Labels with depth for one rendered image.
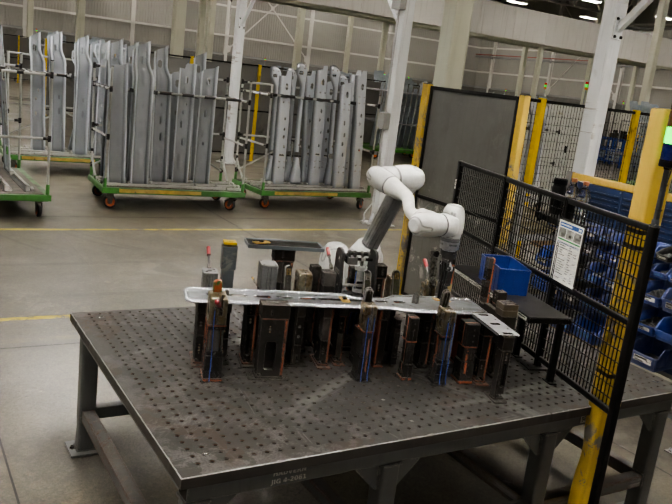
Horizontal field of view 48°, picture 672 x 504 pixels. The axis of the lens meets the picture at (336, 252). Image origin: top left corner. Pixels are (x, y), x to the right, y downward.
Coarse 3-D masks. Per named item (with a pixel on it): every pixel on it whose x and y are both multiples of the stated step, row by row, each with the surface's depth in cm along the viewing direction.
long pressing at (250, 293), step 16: (192, 288) 329; (208, 288) 331; (224, 288) 333; (240, 304) 319; (256, 304) 320; (304, 304) 327; (320, 304) 329; (336, 304) 332; (352, 304) 335; (384, 304) 341; (400, 304) 344; (416, 304) 347; (432, 304) 350; (464, 304) 356
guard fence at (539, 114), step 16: (544, 112) 722; (624, 112) 781; (640, 112) 791; (544, 128) 732; (576, 128) 754; (640, 128) 802; (576, 144) 760; (624, 144) 796; (528, 160) 733; (608, 160) 790; (624, 160) 802; (528, 176) 734; (624, 176) 804
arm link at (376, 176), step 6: (372, 168) 386; (378, 168) 383; (384, 168) 384; (390, 168) 384; (396, 168) 385; (372, 174) 382; (378, 174) 379; (384, 174) 378; (390, 174) 378; (396, 174) 382; (372, 180) 382; (378, 180) 378; (384, 180) 376; (372, 186) 386; (378, 186) 378
